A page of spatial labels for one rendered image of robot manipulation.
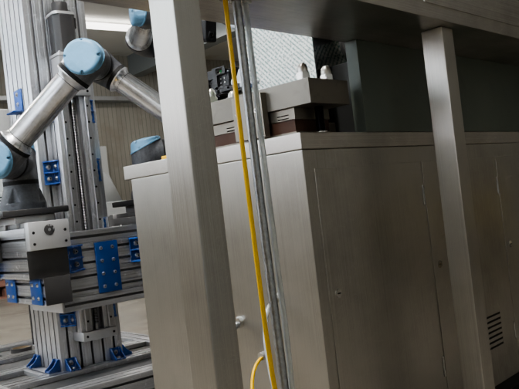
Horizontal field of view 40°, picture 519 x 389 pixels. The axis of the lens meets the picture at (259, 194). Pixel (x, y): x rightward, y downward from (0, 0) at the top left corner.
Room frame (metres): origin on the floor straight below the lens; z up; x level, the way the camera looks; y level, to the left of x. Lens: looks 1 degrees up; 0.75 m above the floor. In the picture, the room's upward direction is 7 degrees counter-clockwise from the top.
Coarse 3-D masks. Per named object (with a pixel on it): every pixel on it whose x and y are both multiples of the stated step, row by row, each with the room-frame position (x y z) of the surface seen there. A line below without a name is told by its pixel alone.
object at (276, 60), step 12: (288, 36) 1.96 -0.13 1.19; (300, 36) 1.93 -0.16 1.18; (264, 48) 2.02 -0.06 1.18; (276, 48) 1.99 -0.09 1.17; (288, 48) 1.96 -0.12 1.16; (300, 48) 1.93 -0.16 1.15; (312, 48) 1.90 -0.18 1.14; (264, 60) 2.02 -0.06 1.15; (276, 60) 1.99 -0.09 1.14; (288, 60) 1.96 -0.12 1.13; (300, 60) 1.93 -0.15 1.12; (312, 60) 1.91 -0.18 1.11; (264, 72) 2.02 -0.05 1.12; (276, 72) 1.99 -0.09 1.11; (288, 72) 1.97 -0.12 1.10; (312, 72) 1.91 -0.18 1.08; (264, 84) 2.03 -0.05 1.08; (276, 84) 2.00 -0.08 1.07
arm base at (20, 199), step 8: (8, 184) 2.37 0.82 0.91; (16, 184) 2.36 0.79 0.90; (24, 184) 2.37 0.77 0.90; (32, 184) 2.39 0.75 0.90; (8, 192) 2.36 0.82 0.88; (16, 192) 2.36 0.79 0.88; (24, 192) 2.36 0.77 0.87; (32, 192) 2.38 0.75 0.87; (40, 192) 2.42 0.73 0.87; (8, 200) 2.36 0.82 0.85; (16, 200) 2.36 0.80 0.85; (24, 200) 2.35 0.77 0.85; (32, 200) 2.37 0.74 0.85; (40, 200) 2.42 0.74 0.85; (0, 208) 2.38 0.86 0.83; (8, 208) 2.35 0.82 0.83; (16, 208) 2.35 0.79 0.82; (24, 208) 2.35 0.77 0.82
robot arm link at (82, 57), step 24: (72, 48) 2.20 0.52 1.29; (96, 48) 2.20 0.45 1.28; (72, 72) 2.20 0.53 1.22; (96, 72) 2.24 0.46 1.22; (48, 96) 2.23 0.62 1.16; (72, 96) 2.26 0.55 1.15; (24, 120) 2.24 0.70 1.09; (48, 120) 2.25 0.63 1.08; (0, 144) 2.21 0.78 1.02; (24, 144) 2.25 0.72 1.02; (0, 168) 2.22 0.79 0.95; (24, 168) 2.34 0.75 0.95
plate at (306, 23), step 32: (96, 0) 1.27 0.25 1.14; (128, 0) 1.29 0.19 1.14; (256, 0) 1.38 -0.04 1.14; (288, 0) 1.41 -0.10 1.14; (320, 0) 1.44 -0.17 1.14; (352, 0) 1.46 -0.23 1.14; (384, 0) 1.55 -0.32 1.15; (416, 0) 1.65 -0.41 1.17; (448, 0) 1.77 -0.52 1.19; (480, 0) 1.91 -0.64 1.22; (512, 0) 2.07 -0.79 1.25; (288, 32) 1.68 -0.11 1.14; (320, 32) 1.72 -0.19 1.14; (352, 32) 1.76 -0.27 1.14; (384, 32) 1.80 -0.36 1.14; (416, 32) 1.84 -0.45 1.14; (480, 32) 1.94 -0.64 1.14; (512, 32) 2.05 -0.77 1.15; (512, 64) 2.56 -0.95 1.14
